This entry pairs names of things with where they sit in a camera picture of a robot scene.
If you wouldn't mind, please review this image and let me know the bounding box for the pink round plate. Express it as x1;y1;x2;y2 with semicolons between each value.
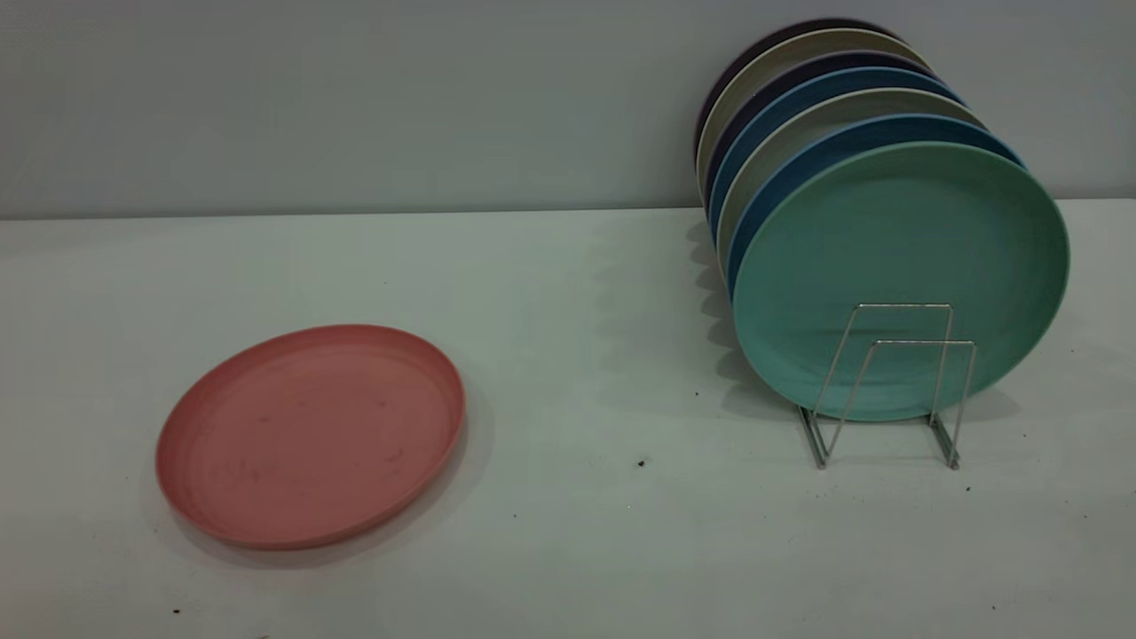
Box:
155;324;467;551

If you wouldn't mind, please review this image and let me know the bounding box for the beige round plate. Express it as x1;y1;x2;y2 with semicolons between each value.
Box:
695;28;933;201
715;87;988;267

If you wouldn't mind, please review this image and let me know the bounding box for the purple round plate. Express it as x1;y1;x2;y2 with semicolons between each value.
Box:
704;51;935;205
692;18;902;161

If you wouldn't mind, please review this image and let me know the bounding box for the blue round plate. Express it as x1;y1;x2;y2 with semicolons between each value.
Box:
707;67;966;241
726;114;1028;298

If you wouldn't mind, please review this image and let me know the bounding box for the green round plate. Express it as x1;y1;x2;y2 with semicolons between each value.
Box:
732;142;1071;422

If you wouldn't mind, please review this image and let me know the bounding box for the silver wire plate rack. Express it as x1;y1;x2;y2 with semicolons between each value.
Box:
796;303;977;471

